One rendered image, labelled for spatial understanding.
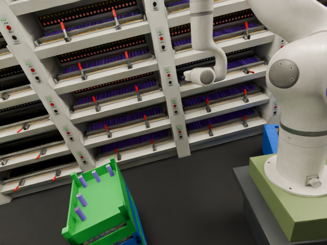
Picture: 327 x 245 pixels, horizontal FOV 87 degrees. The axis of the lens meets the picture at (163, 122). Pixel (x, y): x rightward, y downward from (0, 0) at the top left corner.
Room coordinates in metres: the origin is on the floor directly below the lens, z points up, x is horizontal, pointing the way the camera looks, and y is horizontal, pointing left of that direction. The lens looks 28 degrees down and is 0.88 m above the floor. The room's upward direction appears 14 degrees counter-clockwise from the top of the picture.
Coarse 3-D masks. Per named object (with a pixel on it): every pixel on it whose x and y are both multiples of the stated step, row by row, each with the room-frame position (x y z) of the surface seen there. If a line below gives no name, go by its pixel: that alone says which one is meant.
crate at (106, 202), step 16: (112, 160) 0.67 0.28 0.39; (112, 176) 0.64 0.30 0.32; (80, 192) 0.58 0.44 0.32; (96, 192) 0.56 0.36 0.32; (112, 192) 0.54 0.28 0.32; (80, 208) 0.50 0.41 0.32; (96, 208) 0.48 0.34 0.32; (112, 208) 0.46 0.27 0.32; (80, 224) 0.43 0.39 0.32; (96, 224) 0.37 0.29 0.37; (112, 224) 0.39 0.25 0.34; (80, 240) 0.36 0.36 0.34
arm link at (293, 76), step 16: (288, 48) 0.37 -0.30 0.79; (304, 48) 0.34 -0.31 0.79; (320, 48) 0.34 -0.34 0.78; (272, 64) 0.38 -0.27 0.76; (288, 64) 0.35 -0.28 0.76; (304, 64) 0.33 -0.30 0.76; (320, 64) 0.32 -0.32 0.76; (272, 80) 0.37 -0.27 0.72; (288, 80) 0.34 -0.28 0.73; (304, 80) 0.32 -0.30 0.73; (320, 80) 0.31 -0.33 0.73; (288, 96) 0.35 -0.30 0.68; (304, 96) 0.32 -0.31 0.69; (320, 96) 0.31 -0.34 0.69; (288, 112) 0.38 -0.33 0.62; (304, 112) 0.35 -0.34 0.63; (320, 112) 0.33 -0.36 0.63; (288, 128) 0.38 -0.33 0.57; (304, 128) 0.35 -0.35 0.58; (320, 128) 0.33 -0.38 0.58
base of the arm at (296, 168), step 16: (288, 144) 0.37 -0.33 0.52; (304, 144) 0.34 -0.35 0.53; (320, 144) 0.33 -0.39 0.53; (272, 160) 0.45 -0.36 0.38; (288, 160) 0.36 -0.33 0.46; (304, 160) 0.34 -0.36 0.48; (320, 160) 0.33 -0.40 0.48; (272, 176) 0.38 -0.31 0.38; (288, 176) 0.36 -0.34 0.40; (304, 176) 0.33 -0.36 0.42; (320, 176) 0.33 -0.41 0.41; (304, 192) 0.30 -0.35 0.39; (320, 192) 0.29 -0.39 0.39
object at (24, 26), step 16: (0, 0) 1.01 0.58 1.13; (16, 16) 1.03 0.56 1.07; (32, 16) 1.19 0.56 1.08; (32, 32) 1.10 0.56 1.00; (16, 48) 1.01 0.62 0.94; (48, 64) 1.10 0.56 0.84; (32, 80) 1.01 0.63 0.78; (64, 96) 1.09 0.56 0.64; (48, 112) 1.01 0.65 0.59; (64, 112) 1.01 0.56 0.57; (80, 128) 1.09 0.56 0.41; (80, 144) 1.01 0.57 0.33; (80, 160) 1.01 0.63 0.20
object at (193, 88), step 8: (232, 56) 1.21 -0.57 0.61; (256, 56) 1.20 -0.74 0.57; (264, 56) 1.13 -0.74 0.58; (200, 64) 1.20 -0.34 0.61; (264, 64) 1.09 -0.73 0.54; (240, 72) 1.08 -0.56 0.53; (256, 72) 1.04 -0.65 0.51; (264, 72) 1.05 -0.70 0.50; (224, 80) 1.04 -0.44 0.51; (232, 80) 1.04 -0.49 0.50; (240, 80) 1.05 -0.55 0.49; (184, 88) 1.05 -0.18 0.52; (192, 88) 1.03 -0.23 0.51; (200, 88) 1.04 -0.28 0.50; (208, 88) 1.05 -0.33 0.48
